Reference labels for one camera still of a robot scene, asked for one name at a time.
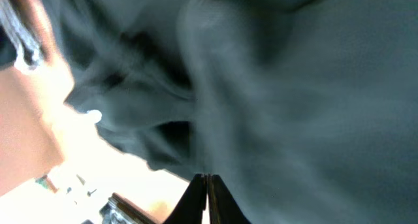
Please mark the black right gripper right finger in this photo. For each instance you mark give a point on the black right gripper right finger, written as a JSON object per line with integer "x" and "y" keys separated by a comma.
{"x": 223, "y": 209}

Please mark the black polo shirt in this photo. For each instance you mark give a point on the black polo shirt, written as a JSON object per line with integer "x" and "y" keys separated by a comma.
{"x": 307, "y": 109}

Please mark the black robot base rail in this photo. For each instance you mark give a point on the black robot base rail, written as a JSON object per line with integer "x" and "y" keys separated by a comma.
{"x": 115, "y": 209}

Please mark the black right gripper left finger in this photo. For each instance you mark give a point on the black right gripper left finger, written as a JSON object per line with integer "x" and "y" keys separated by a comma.
{"x": 190, "y": 207}

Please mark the grey patterned folded garment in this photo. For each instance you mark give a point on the grey patterned folded garment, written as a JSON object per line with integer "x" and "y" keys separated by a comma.
{"x": 29, "y": 53}

